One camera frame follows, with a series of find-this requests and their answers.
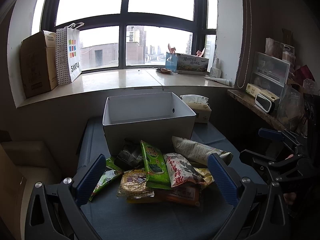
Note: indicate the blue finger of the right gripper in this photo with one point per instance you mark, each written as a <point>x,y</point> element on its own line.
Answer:
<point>251,158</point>
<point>263,132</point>

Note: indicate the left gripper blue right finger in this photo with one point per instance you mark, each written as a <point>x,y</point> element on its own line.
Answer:
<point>225,178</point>

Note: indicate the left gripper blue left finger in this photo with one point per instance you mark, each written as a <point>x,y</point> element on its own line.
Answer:
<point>87,178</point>

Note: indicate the yellow snack bag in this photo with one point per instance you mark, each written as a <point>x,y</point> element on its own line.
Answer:
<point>206,176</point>

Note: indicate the round corn cracker pack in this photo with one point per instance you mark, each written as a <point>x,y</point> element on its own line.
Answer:
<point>133,185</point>

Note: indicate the white paper snack bag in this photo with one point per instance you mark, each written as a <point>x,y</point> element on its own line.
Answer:
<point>198,152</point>

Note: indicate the white red chip bag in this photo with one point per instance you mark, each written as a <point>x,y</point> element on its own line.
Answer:
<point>180,170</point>

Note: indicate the green seaweed snack bag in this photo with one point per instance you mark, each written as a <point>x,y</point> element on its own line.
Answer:
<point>157,176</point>

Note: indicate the orange flying cake pack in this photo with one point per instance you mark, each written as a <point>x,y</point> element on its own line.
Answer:
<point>185,194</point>

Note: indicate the person's right hand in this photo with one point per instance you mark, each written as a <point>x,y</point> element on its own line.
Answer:
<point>289,198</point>

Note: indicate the small green snack packet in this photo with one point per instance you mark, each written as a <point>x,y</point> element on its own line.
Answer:
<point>111,173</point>

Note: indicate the wooden side shelf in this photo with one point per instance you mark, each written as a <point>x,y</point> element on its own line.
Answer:
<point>290,113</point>

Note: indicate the beige small carton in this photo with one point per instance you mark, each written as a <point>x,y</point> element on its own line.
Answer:
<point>254,90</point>

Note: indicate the dark foil snack bag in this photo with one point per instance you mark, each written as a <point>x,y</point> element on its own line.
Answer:
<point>130,157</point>

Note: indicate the clear plastic drawer unit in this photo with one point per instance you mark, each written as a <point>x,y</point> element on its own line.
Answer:
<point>269,73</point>

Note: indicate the white tube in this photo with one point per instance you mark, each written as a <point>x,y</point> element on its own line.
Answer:
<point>219,80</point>

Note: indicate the soft tissue pack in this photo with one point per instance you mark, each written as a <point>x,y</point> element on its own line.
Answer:
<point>199,104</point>

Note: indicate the beige sofa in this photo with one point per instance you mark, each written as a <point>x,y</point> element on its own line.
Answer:
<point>23,163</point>

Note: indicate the white plastic bottle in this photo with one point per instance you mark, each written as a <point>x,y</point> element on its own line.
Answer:
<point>215,70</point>

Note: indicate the white open storage box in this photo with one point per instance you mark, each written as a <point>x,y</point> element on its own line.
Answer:
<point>153,118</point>

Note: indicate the blue printed tissue carton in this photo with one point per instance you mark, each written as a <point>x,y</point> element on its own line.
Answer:
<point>186,64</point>

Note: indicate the small wrapper on sill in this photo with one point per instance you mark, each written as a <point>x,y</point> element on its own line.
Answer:
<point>163,70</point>

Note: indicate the white SANFU shopping bag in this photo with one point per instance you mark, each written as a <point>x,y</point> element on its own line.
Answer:
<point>67,54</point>

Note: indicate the brown cardboard box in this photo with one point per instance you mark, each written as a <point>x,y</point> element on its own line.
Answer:
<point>37,63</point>

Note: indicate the black window frame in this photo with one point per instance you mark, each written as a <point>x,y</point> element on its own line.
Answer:
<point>119,34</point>

